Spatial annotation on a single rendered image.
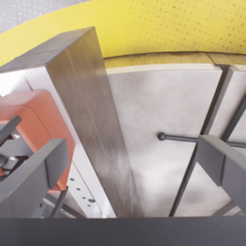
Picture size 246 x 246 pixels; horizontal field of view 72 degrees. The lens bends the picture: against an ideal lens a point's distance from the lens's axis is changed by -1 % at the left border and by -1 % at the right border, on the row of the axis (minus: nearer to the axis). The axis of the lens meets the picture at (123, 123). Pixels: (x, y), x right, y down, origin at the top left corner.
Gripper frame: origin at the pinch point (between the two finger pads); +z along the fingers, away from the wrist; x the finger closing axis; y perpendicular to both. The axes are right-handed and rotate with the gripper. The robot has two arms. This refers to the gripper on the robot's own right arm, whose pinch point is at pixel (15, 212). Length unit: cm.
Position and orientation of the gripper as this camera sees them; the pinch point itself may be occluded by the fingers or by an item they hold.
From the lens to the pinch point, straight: 30.3
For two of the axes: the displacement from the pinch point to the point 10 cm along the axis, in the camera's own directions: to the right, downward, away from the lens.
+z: 1.2, -6.3, 7.7
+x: -9.8, 0.7, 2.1
